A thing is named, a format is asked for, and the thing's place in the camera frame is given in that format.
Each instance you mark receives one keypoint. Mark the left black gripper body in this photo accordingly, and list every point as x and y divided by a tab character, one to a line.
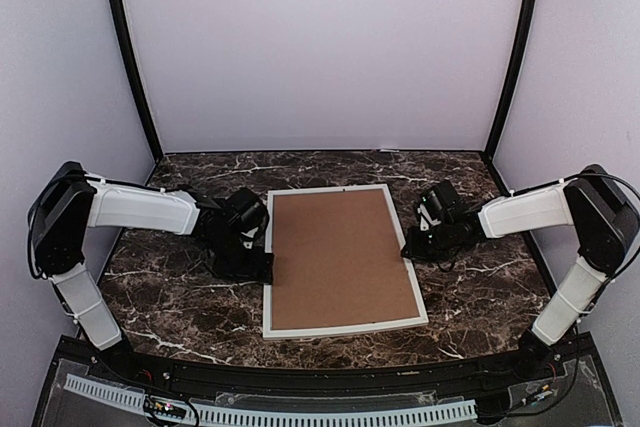
232	259

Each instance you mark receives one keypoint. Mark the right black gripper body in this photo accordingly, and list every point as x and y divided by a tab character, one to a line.
430	248

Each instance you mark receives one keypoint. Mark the brown cardboard backing board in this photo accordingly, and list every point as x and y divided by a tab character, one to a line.
340	257

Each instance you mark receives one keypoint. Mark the white picture frame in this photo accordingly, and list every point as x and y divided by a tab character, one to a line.
267	307

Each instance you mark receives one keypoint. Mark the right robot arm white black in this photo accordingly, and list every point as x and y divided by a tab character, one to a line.
595	210

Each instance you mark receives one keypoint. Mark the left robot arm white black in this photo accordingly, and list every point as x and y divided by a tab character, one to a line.
75	202

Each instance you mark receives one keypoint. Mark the small green circuit board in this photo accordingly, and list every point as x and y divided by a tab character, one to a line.
159	408

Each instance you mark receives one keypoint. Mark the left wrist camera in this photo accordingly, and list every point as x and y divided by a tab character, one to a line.
248	238

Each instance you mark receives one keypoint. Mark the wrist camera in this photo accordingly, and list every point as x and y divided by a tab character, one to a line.
248	238
426	222

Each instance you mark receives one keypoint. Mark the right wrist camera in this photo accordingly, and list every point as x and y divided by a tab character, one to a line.
426	222

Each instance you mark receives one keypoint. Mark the black front rail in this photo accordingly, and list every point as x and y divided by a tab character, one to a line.
484	376

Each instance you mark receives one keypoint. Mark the white slotted cable duct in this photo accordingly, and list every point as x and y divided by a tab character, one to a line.
130	400

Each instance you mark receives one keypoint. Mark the left black corner post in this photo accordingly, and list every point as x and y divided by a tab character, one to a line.
128	56

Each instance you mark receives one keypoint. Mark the black corner post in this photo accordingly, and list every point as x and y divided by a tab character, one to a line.
128	56
521	36

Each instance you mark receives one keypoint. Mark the right black corner post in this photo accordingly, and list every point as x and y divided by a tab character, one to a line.
521	36

